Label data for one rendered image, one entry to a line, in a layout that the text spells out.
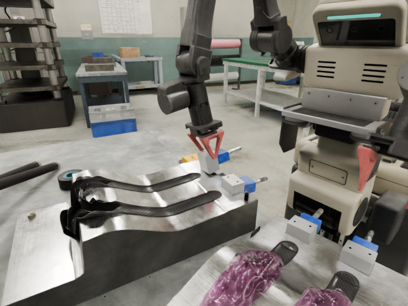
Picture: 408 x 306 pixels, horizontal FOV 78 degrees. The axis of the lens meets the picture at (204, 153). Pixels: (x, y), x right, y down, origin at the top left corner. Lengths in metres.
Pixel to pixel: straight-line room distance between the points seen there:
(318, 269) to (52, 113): 4.24
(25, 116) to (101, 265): 4.11
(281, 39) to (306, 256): 0.57
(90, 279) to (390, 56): 0.81
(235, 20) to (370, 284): 7.56
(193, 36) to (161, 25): 6.51
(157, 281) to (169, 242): 0.08
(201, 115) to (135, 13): 6.43
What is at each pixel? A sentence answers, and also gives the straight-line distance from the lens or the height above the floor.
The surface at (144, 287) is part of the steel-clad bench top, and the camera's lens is 0.56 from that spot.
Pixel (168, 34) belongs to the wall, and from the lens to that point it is 7.16.
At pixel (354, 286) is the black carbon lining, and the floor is 0.85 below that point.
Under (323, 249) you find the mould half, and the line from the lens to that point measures 0.59.
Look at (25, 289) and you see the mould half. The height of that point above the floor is 0.86.
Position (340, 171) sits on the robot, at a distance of 0.89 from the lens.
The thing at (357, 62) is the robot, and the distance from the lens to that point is 0.81.
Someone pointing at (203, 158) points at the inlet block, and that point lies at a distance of 0.69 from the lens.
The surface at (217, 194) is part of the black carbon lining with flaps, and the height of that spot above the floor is 0.89.
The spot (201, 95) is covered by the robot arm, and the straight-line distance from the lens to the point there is 0.65.
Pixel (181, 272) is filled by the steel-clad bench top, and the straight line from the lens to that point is 0.57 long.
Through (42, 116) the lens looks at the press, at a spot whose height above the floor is 0.20.
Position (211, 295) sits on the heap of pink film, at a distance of 0.41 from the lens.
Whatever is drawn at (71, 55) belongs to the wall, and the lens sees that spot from 6.96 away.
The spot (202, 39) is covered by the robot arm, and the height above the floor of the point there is 1.23.
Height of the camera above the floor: 1.23
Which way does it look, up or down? 24 degrees down
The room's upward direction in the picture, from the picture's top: straight up
